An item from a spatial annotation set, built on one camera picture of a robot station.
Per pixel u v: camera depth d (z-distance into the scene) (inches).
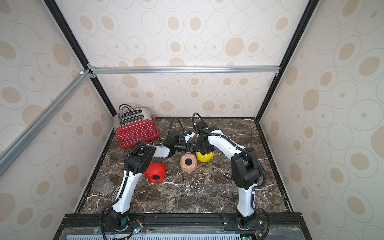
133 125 36.2
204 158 35.3
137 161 24.2
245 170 19.6
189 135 37.5
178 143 35.8
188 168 33.6
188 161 34.3
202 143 30.7
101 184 33.4
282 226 29.3
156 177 32.7
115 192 31.3
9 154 20.2
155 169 32.8
